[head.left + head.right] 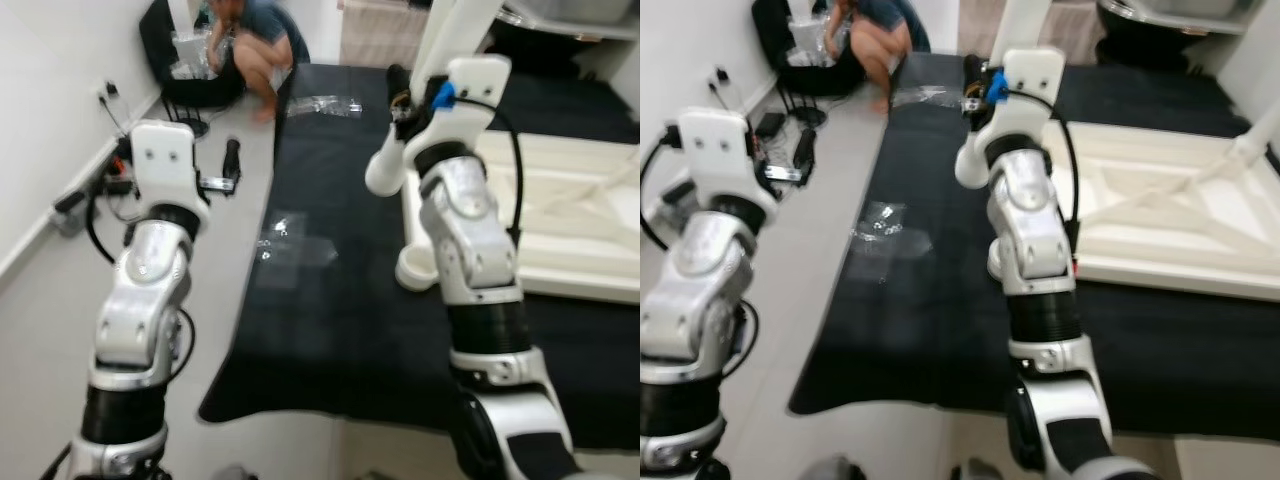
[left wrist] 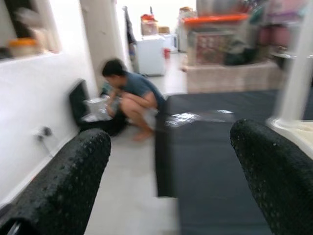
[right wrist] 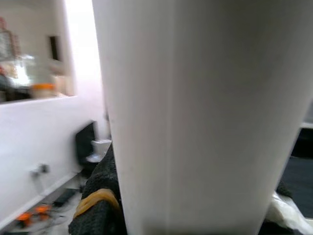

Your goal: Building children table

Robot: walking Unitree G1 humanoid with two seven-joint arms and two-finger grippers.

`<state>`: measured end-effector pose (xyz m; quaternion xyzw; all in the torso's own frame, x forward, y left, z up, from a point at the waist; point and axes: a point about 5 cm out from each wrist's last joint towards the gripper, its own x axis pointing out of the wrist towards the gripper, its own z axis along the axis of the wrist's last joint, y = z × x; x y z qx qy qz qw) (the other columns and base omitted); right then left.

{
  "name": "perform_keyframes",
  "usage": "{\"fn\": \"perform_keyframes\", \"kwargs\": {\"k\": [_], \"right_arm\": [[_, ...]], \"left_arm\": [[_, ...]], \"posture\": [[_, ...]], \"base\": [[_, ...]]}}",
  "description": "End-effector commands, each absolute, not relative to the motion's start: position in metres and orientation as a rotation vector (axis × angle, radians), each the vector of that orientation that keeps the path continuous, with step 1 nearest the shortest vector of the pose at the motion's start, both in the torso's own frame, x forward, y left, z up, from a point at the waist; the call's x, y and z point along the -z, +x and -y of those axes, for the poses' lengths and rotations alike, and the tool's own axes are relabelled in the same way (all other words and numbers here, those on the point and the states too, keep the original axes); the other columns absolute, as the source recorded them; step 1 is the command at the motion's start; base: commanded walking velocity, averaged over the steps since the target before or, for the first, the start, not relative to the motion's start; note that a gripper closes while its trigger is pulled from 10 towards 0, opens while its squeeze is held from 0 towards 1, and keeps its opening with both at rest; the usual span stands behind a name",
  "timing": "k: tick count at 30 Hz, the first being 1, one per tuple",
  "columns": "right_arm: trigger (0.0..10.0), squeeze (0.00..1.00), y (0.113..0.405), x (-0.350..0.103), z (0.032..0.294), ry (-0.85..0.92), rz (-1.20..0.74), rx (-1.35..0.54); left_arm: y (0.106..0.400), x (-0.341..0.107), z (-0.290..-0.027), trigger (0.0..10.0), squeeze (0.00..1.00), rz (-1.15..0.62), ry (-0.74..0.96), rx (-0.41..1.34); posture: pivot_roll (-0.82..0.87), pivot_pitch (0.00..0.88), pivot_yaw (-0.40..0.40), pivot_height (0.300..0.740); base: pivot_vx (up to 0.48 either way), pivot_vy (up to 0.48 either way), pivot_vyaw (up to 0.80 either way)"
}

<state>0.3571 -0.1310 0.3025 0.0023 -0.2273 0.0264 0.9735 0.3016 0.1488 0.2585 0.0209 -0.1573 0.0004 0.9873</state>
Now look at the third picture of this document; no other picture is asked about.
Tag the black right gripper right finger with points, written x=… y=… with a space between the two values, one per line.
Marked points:
x=284 y=191

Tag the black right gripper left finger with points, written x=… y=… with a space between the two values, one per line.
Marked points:
x=97 y=195

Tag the white plastic table leg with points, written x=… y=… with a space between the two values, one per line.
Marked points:
x=195 y=98

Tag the black power adapter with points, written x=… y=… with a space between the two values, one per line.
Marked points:
x=64 y=197

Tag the orange black battery pack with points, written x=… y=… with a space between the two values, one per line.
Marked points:
x=24 y=218
x=42 y=210

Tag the orange lidded jar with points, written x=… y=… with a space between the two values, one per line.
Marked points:
x=43 y=90

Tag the wall socket with black plug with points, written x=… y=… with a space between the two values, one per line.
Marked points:
x=41 y=169

